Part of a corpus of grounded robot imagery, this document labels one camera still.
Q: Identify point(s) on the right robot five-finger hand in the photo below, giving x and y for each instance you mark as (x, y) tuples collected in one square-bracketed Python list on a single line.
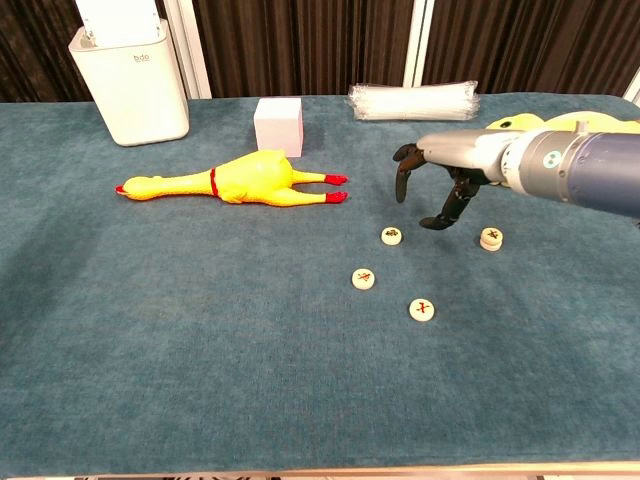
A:
[(465, 152)]

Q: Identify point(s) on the round wooden chess piece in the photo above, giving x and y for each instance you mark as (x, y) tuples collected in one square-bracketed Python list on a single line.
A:
[(492, 233)]

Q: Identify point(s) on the wooden chess piece black character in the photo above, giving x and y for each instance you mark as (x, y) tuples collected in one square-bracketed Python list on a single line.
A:
[(391, 236)]

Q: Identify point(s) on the wooden chess piece red character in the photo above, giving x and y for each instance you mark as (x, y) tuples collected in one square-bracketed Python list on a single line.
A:
[(363, 279), (421, 310), (490, 246)]

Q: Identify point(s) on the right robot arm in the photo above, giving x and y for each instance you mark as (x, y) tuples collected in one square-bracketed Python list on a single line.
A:
[(590, 165)]

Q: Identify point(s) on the yellow plush animal toy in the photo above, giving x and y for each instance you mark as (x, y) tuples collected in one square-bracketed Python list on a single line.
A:
[(520, 121)]

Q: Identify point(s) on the bundle of clear straws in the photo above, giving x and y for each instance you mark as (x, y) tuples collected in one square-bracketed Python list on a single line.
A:
[(415, 102)]

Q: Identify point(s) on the dark pleated curtain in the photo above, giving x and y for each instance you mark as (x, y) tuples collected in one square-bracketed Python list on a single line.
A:
[(525, 45), (35, 50), (300, 45)]

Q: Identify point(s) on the pink cube block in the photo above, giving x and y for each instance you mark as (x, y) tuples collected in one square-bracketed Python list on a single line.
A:
[(278, 125)]

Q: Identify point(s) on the yellow rubber chicken toy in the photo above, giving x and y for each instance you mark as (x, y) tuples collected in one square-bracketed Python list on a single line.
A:
[(250, 177)]

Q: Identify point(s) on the teal blue table cloth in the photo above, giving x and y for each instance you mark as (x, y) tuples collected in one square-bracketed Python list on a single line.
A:
[(200, 325)]

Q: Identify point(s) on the white trash bin with lid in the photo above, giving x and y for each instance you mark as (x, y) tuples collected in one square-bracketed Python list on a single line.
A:
[(140, 90)]

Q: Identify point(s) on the white frame post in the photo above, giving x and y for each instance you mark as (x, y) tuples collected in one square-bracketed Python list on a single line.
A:
[(419, 40), (187, 50), (634, 92)]

